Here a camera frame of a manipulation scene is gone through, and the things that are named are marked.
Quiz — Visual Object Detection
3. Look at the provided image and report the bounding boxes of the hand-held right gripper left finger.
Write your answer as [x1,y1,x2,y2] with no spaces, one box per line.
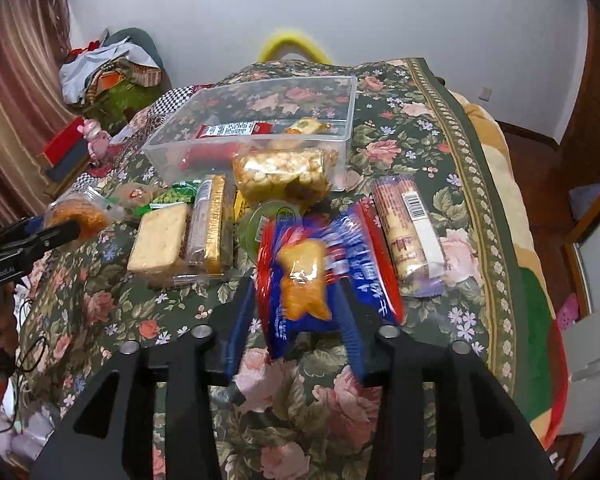
[30,277,258,480]

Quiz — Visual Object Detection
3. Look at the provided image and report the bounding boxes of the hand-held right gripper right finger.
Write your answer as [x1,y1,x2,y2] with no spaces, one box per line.
[336,284,566,480]

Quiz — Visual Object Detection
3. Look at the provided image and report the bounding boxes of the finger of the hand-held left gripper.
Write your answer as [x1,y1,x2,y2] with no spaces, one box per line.
[0,217,82,260]

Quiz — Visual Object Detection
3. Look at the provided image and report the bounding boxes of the orange snack packet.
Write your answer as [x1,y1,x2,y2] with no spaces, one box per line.
[44,187,126,241]

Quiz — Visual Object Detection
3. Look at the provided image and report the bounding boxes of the blue cake snack packet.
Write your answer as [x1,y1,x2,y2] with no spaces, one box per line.
[254,199,406,361]

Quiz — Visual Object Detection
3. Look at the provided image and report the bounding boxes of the clear plastic container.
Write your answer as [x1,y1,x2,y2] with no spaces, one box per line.
[142,75,358,193]

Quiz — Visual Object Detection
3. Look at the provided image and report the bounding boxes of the floral green blanket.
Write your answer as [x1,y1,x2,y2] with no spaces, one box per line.
[17,57,533,480]

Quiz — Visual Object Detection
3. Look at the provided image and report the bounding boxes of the round brown snack packet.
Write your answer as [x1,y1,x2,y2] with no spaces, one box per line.
[111,182,156,211]

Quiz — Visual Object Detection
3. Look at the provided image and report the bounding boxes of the red box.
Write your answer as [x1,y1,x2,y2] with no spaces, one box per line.
[39,116,88,168]

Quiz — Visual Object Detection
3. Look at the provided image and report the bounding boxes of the green jelly cup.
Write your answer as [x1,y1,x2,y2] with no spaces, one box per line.
[237,199,306,256]

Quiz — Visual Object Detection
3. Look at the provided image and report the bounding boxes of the gold wafer packet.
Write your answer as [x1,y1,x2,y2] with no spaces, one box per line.
[185,175,236,273]

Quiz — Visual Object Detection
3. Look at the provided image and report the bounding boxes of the pink toy pig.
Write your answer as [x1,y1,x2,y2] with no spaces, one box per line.
[80,119,113,165]

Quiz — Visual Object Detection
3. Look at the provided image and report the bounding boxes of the pale cracker packet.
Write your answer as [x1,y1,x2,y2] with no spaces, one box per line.
[126,202,191,278]

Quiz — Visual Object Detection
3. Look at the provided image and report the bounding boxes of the biscuit roll packet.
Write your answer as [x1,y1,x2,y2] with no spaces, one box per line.
[370,176,453,298]

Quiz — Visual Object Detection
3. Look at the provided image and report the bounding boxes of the green pea snack packet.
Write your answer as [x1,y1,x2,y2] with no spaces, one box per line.
[137,180,203,218]

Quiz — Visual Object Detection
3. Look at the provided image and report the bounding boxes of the striped brown curtain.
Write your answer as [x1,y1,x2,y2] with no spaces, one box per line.
[0,0,81,211]

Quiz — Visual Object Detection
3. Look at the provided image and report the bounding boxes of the clear puffed rice packet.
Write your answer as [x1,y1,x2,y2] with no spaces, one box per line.
[231,147,338,206]

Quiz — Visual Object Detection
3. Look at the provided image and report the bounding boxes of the red wrapped snack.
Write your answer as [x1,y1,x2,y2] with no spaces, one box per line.
[180,144,241,171]

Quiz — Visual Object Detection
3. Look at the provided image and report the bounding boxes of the pile of clothes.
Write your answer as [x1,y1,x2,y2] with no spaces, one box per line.
[59,27,163,126]

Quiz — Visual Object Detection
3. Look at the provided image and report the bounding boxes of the red snack bar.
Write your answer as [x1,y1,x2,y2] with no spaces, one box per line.
[195,121,273,141]

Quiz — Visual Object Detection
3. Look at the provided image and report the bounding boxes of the small yellow snack packet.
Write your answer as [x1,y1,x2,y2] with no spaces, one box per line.
[285,117,331,136]

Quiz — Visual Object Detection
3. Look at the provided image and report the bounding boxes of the pink spotted object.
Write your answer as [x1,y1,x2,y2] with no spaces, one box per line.
[557,292,581,331]

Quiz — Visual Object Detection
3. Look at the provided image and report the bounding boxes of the white cardboard box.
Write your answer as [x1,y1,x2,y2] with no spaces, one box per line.
[555,305,600,433]

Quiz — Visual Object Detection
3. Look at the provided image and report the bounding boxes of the yellow curved object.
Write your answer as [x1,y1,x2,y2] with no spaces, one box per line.
[256,27,333,66]

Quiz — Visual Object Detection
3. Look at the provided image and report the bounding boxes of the black cable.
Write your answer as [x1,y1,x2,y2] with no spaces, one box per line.
[11,335,48,376]

